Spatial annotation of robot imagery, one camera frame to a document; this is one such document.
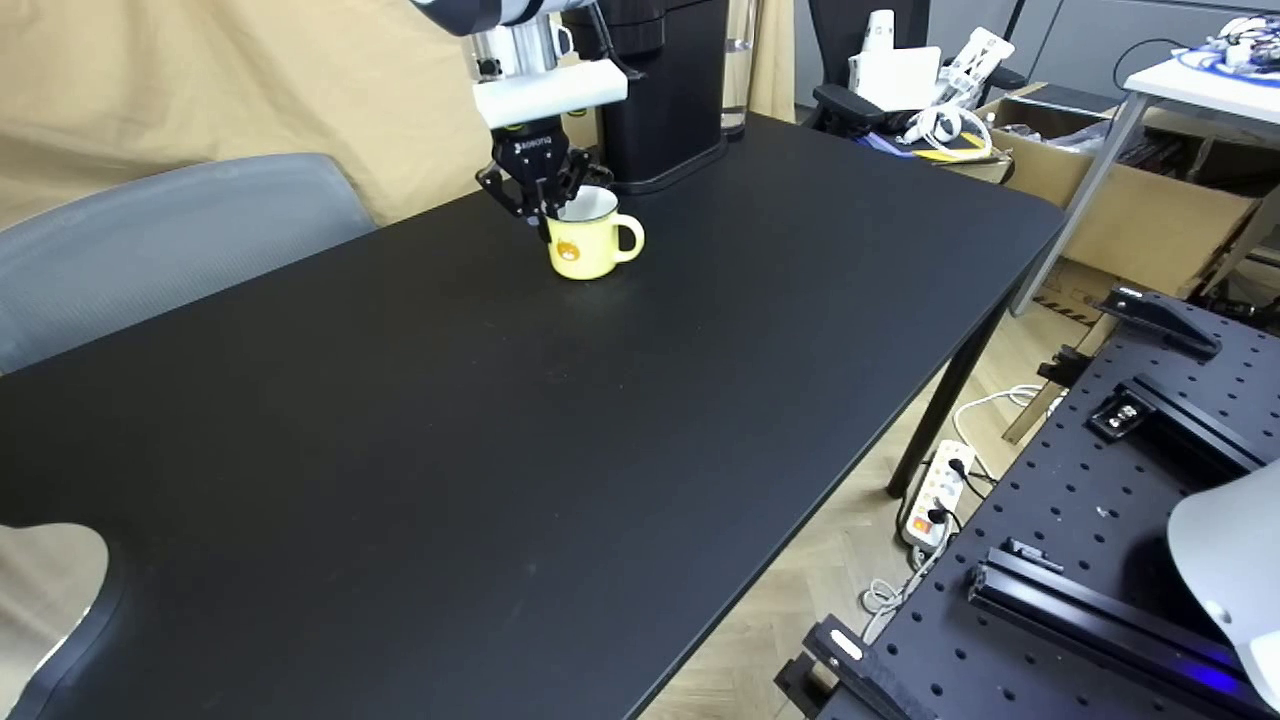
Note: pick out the black aluminium rail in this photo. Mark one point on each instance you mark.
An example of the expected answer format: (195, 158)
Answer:
(1105, 623)

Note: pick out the beige cloth backdrop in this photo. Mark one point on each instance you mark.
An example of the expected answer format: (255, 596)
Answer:
(266, 82)

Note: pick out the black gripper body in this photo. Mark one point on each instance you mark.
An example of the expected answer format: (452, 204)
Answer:
(529, 151)

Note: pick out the white wrist mount plate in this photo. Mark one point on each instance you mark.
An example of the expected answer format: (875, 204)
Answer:
(545, 88)

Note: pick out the white power strip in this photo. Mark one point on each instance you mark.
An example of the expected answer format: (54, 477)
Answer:
(938, 494)

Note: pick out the black perforated breadboard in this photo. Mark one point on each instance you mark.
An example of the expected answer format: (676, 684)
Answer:
(1065, 533)

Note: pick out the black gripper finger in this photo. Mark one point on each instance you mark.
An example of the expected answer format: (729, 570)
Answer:
(513, 193)
(574, 180)

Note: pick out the black corner bracket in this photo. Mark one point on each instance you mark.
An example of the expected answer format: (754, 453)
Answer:
(825, 661)

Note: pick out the black table leg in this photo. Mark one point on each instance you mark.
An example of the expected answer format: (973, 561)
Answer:
(948, 384)

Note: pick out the black coffee machine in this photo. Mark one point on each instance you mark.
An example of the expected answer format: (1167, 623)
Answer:
(660, 86)

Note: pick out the yellow enamel mug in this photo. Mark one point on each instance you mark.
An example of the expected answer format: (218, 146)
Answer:
(587, 248)

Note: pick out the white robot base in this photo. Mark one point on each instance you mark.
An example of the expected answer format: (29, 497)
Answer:
(1234, 561)

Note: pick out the white side table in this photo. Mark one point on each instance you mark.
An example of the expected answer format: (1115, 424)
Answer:
(1195, 88)

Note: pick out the black flat device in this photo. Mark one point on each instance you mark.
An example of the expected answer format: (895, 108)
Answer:
(848, 105)

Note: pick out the black wedge bracket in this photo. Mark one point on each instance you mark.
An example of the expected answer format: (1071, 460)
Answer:
(1161, 322)

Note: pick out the black clamp block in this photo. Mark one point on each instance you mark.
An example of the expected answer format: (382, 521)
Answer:
(1121, 419)

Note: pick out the brown cardboard box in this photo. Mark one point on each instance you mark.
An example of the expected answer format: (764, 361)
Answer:
(1140, 213)

